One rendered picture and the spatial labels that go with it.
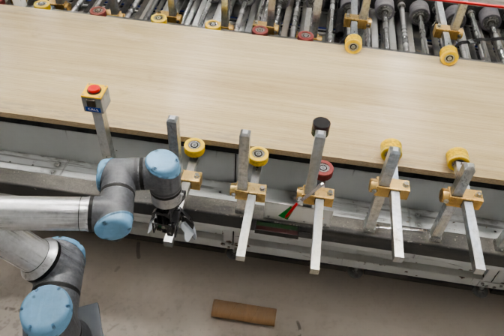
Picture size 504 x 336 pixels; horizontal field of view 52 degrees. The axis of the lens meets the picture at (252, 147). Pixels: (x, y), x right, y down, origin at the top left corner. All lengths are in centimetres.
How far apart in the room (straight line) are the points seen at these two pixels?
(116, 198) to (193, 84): 105
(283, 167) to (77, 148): 90
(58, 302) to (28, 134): 93
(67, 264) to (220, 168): 76
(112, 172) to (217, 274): 140
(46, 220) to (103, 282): 142
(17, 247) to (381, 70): 169
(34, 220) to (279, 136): 105
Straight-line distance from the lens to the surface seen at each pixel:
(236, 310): 252
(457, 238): 217
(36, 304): 174
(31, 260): 176
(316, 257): 176
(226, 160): 215
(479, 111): 243
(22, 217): 137
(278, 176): 218
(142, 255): 280
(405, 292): 281
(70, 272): 181
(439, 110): 236
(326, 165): 197
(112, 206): 133
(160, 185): 142
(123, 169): 141
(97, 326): 196
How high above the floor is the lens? 233
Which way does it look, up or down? 45 degrees down
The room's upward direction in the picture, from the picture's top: 4 degrees clockwise
